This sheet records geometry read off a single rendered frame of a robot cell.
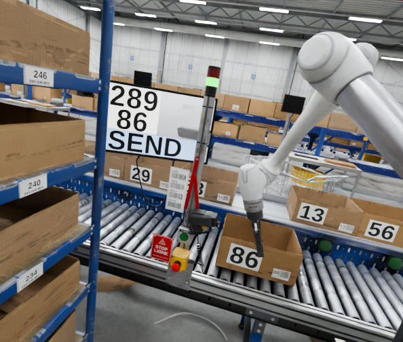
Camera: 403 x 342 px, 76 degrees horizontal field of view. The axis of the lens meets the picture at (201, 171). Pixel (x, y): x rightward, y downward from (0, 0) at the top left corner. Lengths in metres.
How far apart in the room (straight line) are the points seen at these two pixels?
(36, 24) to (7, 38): 0.07
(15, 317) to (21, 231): 0.20
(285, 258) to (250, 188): 0.39
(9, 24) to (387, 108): 0.78
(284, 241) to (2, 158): 1.40
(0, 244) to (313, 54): 0.83
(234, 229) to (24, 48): 1.32
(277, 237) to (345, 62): 1.07
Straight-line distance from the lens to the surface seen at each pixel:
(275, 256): 1.32
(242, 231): 1.58
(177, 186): 1.11
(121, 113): 1.17
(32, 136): 0.60
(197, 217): 1.07
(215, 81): 1.03
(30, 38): 0.58
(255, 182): 1.13
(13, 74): 0.52
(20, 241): 0.67
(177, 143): 1.16
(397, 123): 0.76
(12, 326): 0.77
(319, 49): 0.78
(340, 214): 1.80
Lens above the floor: 1.54
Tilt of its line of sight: 16 degrees down
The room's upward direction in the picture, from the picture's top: 10 degrees clockwise
